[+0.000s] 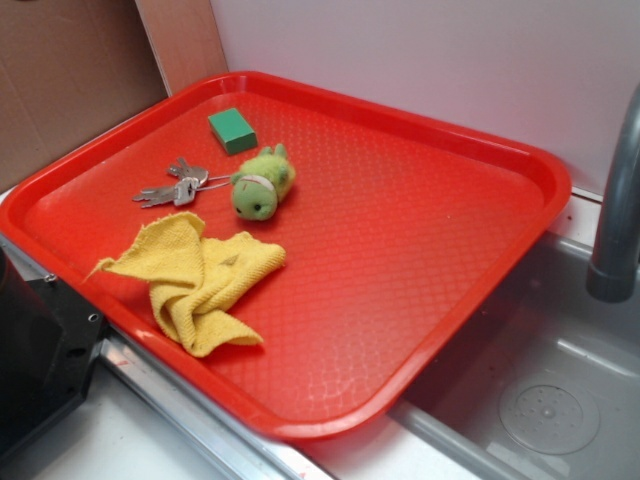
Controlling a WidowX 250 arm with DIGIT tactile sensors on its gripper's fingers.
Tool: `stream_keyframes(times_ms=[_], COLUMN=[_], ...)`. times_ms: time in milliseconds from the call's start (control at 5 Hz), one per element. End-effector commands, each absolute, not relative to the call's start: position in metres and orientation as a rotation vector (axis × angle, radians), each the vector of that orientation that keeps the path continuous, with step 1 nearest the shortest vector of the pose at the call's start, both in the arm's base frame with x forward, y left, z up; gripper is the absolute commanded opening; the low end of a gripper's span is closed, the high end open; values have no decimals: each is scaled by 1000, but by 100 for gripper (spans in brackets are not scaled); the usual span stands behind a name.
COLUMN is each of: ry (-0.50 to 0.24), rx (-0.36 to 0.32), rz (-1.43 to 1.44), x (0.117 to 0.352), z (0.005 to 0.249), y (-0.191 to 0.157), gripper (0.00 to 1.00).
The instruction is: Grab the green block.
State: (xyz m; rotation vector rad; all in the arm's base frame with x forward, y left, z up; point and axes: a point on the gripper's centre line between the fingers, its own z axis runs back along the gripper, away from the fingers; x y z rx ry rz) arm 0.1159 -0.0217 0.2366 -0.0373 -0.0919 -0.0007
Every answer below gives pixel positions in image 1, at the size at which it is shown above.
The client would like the green rectangular block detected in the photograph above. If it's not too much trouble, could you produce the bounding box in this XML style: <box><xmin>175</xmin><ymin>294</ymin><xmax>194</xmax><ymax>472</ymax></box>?
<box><xmin>208</xmin><ymin>108</ymin><xmax>258</xmax><ymax>155</ymax></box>

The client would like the red plastic tray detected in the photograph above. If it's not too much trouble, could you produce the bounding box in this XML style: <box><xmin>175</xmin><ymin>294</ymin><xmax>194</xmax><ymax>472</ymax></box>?
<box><xmin>1</xmin><ymin>72</ymin><xmax>571</xmax><ymax>441</ymax></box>

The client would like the yellow crumpled cloth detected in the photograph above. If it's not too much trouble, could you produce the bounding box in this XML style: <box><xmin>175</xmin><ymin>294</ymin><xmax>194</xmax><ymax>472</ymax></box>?
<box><xmin>93</xmin><ymin>212</ymin><xmax>286</xmax><ymax>358</ymax></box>

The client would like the silver key bunch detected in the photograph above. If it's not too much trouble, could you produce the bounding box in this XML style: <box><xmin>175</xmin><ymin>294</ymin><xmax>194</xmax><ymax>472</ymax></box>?
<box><xmin>132</xmin><ymin>157</ymin><xmax>231</xmax><ymax>208</ymax></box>

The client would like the grey sink basin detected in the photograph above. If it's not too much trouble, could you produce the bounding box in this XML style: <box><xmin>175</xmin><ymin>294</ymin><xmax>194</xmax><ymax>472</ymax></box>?
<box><xmin>306</xmin><ymin>234</ymin><xmax>639</xmax><ymax>479</ymax></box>

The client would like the round sink drain cover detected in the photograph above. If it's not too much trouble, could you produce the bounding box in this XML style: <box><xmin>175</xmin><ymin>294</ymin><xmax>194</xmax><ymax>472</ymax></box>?
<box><xmin>498</xmin><ymin>377</ymin><xmax>600</xmax><ymax>455</ymax></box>

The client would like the grey metal faucet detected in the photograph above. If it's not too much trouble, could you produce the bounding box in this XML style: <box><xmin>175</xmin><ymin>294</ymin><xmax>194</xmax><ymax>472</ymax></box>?
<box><xmin>586</xmin><ymin>90</ymin><xmax>639</xmax><ymax>303</ymax></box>

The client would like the brown cardboard panel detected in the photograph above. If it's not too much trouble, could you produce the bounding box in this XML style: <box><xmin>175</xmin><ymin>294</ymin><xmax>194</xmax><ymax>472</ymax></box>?
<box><xmin>1</xmin><ymin>1</ymin><xmax>227</xmax><ymax>190</ymax></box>

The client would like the green plush toy keychain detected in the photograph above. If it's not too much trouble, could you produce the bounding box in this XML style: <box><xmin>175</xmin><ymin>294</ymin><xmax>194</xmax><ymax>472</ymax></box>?
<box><xmin>230</xmin><ymin>144</ymin><xmax>296</xmax><ymax>221</ymax></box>

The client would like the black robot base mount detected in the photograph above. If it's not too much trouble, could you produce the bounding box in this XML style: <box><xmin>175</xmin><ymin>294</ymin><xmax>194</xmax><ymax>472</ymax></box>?
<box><xmin>1</xmin><ymin>253</ymin><xmax>106</xmax><ymax>463</ymax></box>

